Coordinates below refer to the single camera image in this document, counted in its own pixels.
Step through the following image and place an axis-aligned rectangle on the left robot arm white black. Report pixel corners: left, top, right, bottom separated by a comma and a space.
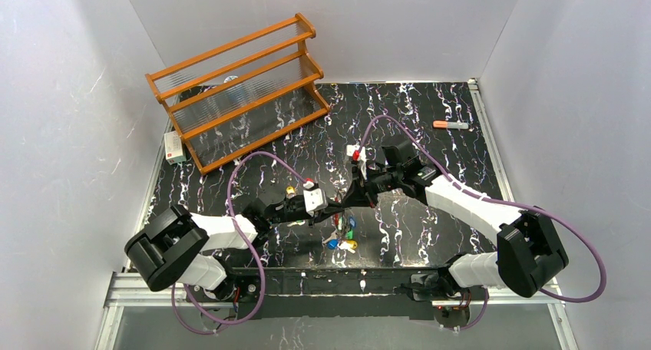
124, 195, 344, 292

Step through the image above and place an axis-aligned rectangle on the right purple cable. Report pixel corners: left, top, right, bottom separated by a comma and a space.
355, 114, 608, 332

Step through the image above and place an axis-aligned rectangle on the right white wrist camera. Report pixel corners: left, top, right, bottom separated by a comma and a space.
345, 144, 368, 180

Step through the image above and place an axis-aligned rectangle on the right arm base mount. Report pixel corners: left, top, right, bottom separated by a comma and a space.
394, 271, 487, 332

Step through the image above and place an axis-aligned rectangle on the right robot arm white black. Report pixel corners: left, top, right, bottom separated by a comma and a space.
342, 142, 569, 298

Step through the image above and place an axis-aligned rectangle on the orange wooden shelf rack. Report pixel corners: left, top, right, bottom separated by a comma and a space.
145, 13, 330, 175

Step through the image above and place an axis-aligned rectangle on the yellow tagged key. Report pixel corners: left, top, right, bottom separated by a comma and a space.
286, 186, 296, 199

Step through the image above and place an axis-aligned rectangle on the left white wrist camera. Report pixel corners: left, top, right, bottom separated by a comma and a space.
303, 178, 328, 216

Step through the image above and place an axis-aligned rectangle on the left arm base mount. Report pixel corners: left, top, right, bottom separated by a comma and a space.
190, 269, 261, 304

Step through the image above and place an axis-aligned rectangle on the bunch of coloured keys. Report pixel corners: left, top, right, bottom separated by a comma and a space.
322, 213, 358, 253

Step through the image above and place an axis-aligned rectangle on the aluminium frame rail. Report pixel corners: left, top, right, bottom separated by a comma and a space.
95, 269, 577, 349

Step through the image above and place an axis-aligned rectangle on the orange white marker pen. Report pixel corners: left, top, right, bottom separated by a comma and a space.
432, 121, 470, 130

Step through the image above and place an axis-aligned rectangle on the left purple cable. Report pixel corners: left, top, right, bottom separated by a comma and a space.
170, 151, 311, 335

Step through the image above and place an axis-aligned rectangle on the white red small box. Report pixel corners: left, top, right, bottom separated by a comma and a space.
164, 130, 187, 165

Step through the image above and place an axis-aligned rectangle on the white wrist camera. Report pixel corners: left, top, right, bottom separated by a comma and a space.
303, 178, 328, 216
345, 144, 368, 180

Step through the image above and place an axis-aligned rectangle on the purple cable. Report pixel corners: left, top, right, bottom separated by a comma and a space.
170, 151, 311, 335
355, 114, 608, 332

